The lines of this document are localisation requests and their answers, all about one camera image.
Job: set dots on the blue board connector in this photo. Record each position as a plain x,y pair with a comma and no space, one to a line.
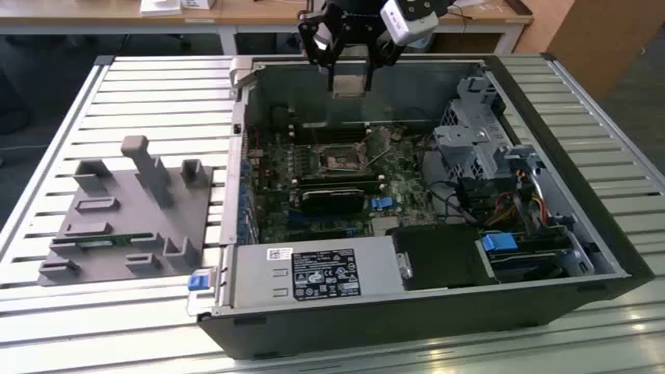
380,203

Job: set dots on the silver finned heat sink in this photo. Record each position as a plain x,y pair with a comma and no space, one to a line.
384,226

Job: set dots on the blue case latch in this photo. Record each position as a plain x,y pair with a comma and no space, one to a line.
200,282

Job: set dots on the green motherboard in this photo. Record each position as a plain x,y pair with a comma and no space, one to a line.
405,183

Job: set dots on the grey parts rack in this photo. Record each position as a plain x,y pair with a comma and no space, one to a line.
129,218

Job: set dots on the green RAM stick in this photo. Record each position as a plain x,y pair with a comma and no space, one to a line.
121,238

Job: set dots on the black RAM slot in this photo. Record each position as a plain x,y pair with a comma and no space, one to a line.
337,176
343,135
343,126
343,140
337,186
337,179
337,182
343,131

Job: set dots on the small labelled white box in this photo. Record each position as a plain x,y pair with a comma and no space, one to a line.
200,4

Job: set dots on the wooden cabinet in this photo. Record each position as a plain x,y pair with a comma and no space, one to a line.
597,39

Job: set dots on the grey metal drive cage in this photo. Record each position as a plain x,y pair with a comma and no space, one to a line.
463,144

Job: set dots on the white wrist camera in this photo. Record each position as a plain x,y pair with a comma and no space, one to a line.
411,27

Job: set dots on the black graphics card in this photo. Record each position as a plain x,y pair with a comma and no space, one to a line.
332,202

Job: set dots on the black plastic bay cover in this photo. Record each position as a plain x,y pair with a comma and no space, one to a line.
441,257

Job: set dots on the black PC case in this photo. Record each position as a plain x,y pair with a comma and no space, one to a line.
364,335

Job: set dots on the CPU socket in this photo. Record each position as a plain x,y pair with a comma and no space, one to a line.
343,161

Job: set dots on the hard disk in blue carrier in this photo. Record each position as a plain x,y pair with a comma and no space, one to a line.
499,242

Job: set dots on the silver CPU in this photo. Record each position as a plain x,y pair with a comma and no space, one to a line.
349,86

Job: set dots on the silver power supply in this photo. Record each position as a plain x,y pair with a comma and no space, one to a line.
260,272

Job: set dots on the wooden desk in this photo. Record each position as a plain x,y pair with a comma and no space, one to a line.
104,17

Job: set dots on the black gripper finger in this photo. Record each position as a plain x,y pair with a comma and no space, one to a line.
368,74
311,50

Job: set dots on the round coin battery holder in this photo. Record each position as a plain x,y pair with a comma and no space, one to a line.
396,132

